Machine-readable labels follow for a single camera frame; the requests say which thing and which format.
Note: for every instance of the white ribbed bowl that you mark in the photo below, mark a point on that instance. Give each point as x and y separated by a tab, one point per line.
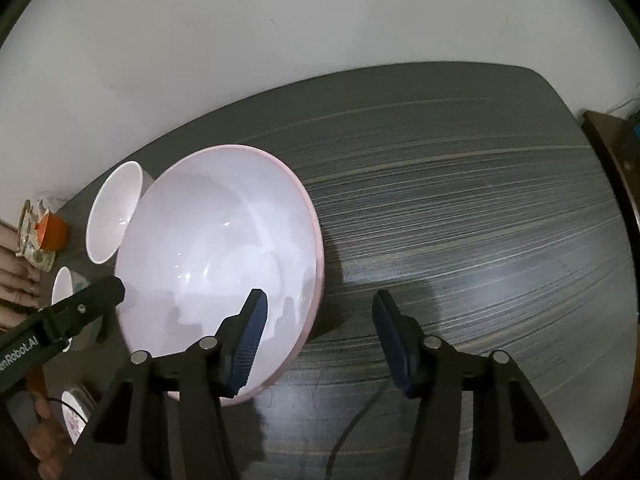
62	287

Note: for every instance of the floral ceramic teapot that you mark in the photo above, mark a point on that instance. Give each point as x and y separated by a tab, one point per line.
42	260

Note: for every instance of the white plate with pink flowers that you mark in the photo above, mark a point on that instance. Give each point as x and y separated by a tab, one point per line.
74	415

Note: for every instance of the orange cup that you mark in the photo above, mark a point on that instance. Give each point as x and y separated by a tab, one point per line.
52	232

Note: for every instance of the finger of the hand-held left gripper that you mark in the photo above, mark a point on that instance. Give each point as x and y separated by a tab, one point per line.
100	297
103	325

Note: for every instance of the blue box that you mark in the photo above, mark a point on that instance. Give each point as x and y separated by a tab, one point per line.
636	129

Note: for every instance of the dark wooden cabinet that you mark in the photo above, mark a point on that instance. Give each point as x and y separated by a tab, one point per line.
615	160

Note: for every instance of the person's left hand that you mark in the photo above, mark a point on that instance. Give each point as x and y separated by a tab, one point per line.
45	440

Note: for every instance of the beige patterned curtain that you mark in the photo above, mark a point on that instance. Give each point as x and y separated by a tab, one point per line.
12	280

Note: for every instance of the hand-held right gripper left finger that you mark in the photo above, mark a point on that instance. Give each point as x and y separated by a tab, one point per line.
250	335

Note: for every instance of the large pink bowl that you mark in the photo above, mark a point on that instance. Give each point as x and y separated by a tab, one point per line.
215	240

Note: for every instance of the white bowl with black print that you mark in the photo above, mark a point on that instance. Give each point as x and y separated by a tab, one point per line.
112	215

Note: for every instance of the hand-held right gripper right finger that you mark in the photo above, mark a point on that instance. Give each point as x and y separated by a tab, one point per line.
395	340

